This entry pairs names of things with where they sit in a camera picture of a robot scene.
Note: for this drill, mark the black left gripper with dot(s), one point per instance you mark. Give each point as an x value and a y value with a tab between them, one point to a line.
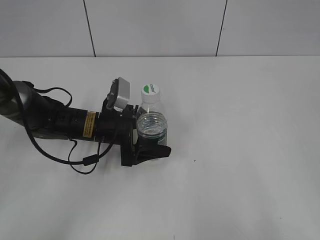
117	128

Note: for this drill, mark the clear Cestbon water bottle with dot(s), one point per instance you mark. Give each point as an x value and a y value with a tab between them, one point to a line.
152	126

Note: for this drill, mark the white green bottle cap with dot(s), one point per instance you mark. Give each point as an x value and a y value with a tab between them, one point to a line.
150	93

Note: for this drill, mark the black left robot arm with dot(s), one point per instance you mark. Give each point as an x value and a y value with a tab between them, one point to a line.
46	118

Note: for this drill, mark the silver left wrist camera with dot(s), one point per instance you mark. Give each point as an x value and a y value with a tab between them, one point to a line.
119	94

